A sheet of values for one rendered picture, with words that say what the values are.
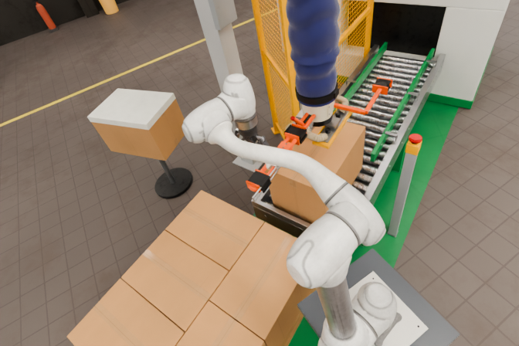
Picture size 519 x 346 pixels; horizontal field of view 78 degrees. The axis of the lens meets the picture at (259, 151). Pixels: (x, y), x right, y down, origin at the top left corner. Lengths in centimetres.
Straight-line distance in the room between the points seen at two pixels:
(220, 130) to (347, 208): 46
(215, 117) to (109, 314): 157
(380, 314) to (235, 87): 102
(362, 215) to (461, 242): 197
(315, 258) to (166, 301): 140
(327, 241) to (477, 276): 199
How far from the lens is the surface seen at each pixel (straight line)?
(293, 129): 168
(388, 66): 356
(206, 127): 105
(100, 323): 231
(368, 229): 99
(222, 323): 200
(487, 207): 317
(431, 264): 276
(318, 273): 91
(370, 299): 145
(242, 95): 110
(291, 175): 190
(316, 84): 163
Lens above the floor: 239
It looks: 44 degrees down
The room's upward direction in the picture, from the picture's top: 13 degrees counter-clockwise
